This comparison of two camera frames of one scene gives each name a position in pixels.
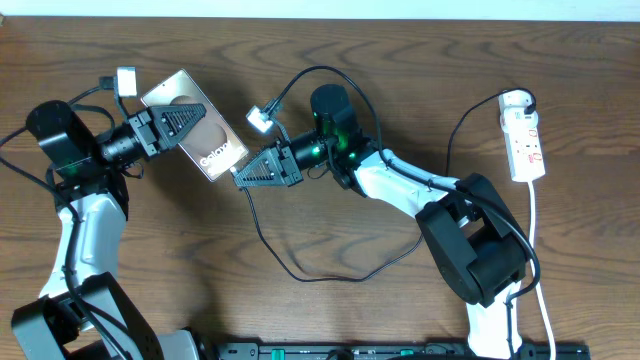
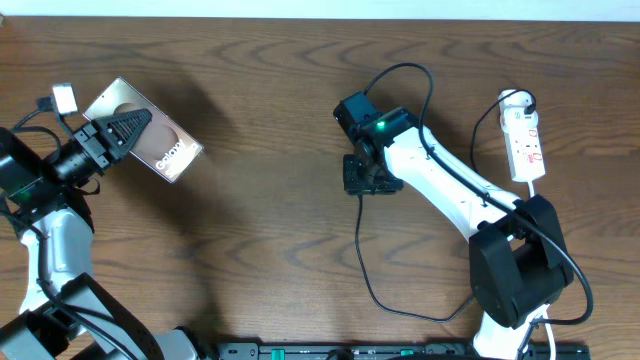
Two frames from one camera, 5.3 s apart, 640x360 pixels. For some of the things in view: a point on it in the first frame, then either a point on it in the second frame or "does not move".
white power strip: [523, 145] does not move
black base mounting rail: [395, 351] does not move
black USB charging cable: [416, 247] -> [529, 110]
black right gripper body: [307, 151] -> [357, 177]
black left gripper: [145, 129] -> [87, 138]
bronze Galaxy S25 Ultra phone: [213, 143] -> [163, 144]
